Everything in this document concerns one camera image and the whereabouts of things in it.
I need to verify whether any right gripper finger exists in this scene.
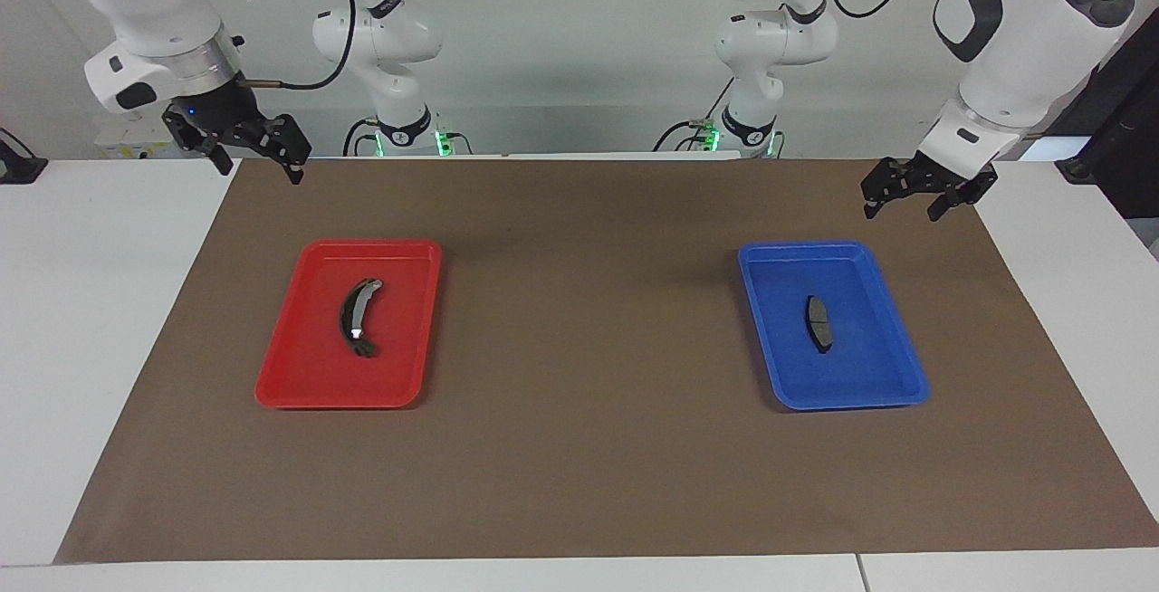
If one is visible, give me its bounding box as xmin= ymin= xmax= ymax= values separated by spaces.
xmin=164 ymin=110 xmax=235 ymax=177
xmin=237 ymin=114 xmax=313 ymax=186

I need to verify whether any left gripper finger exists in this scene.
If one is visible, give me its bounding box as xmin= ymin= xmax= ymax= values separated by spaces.
xmin=926 ymin=167 xmax=999 ymax=223
xmin=860 ymin=160 xmax=915 ymax=220

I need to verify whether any grey brake pad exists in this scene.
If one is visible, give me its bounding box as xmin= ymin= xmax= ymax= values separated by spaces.
xmin=805 ymin=294 xmax=834 ymax=355

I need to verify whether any curved dark brake shoe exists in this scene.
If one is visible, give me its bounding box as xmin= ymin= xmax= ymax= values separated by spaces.
xmin=339 ymin=277 xmax=386 ymax=361

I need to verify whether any large black equipment panel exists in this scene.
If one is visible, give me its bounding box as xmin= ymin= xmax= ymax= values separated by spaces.
xmin=1041 ymin=8 xmax=1159 ymax=222

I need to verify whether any blue plastic tray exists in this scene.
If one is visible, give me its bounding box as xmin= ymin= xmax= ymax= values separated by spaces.
xmin=737 ymin=241 xmax=932 ymax=412

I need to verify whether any red plastic tray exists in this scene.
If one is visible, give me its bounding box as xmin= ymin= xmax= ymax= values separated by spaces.
xmin=254 ymin=239 xmax=444 ymax=410

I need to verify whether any brown table mat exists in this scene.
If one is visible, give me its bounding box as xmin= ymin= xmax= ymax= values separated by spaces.
xmin=53 ymin=156 xmax=1159 ymax=566

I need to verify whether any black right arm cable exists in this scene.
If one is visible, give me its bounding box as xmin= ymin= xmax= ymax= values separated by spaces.
xmin=237 ymin=0 xmax=358 ymax=92

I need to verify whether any black base cable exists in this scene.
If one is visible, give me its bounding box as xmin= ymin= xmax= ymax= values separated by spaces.
xmin=341 ymin=117 xmax=381 ymax=158
xmin=652 ymin=119 xmax=718 ymax=154

